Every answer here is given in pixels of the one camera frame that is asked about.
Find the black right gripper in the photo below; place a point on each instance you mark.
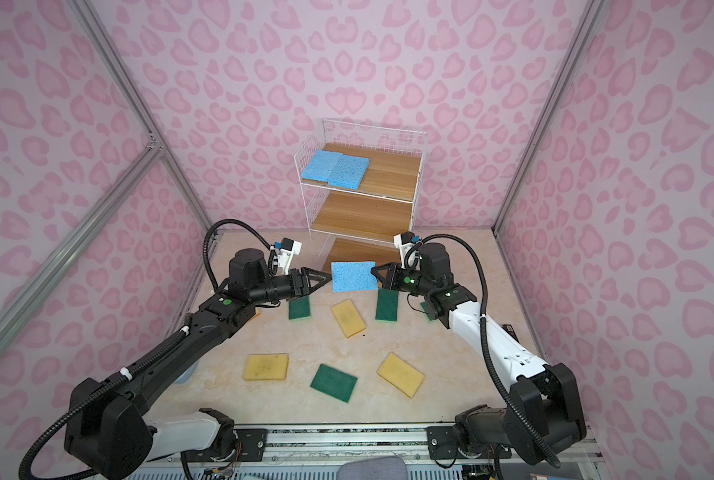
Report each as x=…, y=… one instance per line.
x=394, y=276

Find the green scouring pad left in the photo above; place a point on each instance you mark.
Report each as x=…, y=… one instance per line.
x=299, y=309

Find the yellow sponge centre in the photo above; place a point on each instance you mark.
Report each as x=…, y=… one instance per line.
x=348, y=318

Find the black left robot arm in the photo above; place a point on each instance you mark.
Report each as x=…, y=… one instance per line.
x=109, y=432

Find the yellow sponge front right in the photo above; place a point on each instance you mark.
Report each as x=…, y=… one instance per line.
x=401, y=375

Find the green sponge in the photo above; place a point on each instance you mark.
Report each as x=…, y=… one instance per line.
x=387, y=306
x=426, y=311

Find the green scouring pad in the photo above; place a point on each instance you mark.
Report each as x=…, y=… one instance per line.
x=299, y=309
x=334, y=383

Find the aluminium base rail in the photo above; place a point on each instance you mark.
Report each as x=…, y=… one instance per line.
x=317, y=451

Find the green scouring pad front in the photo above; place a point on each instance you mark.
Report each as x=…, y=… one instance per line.
x=334, y=383

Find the green sponge middle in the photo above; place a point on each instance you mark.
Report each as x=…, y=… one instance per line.
x=387, y=306

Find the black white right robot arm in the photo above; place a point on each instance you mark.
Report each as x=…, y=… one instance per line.
x=543, y=413

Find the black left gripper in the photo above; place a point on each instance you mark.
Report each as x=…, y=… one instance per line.
x=300, y=283

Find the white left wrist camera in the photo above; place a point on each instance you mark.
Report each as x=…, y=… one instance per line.
x=283, y=254

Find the green sponge right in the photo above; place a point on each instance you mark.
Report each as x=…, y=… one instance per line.
x=426, y=311

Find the white wire wooden shelf rack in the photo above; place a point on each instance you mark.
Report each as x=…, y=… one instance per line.
x=359, y=225

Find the grey chair back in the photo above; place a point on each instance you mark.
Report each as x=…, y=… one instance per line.
x=380, y=468

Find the blue sponge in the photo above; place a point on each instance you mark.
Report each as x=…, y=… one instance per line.
x=353, y=277
x=321, y=166
x=348, y=172

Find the yellow sponge front left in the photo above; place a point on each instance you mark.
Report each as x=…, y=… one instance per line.
x=266, y=367

